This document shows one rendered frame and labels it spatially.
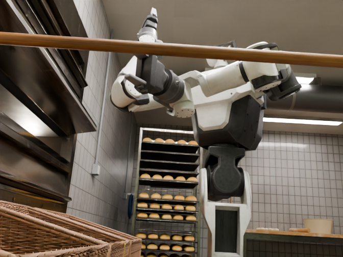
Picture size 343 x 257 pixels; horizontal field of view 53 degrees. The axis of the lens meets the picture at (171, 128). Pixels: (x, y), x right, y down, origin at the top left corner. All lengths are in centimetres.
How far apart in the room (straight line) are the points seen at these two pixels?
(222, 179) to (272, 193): 477
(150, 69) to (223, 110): 41
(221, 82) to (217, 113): 25
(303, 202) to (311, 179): 41
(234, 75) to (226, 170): 37
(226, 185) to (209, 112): 27
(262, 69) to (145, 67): 33
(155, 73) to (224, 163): 45
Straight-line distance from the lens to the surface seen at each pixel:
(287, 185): 606
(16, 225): 104
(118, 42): 84
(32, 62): 147
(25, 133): 165
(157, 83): 94
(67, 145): 234
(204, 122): 126
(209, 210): 118
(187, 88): 106
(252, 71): 100
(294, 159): 619
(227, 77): 101
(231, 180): 122
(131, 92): 126
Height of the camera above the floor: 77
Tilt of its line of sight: 17 degrees up
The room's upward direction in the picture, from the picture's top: 3 degrees clockwise
